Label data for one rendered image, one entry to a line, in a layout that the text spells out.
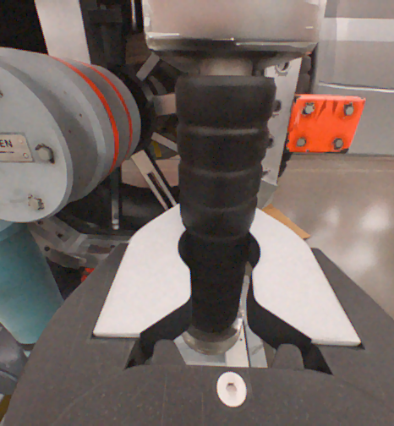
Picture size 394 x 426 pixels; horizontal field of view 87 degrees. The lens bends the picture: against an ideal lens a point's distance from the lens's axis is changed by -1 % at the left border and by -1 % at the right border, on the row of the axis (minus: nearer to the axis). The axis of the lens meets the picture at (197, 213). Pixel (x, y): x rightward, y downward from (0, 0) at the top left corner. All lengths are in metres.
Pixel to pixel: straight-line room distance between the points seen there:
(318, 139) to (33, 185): 0.32
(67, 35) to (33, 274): 0.31
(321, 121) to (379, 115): 0.36
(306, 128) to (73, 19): 0.30
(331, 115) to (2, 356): 0.75
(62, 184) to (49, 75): 0.09
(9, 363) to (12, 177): 0.51
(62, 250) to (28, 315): 0.12
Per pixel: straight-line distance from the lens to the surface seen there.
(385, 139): 0.71
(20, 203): 0.23
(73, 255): 0.47
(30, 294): 0.40
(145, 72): 0.41
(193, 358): 0.82
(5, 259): 0.36
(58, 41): 0.35
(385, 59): 0.67
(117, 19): 0.34
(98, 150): 0.23
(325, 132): 0.34
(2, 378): 0.71
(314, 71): 0.60
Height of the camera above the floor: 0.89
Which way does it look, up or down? 31 degrees down
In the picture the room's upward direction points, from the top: 1 degrees clockwise
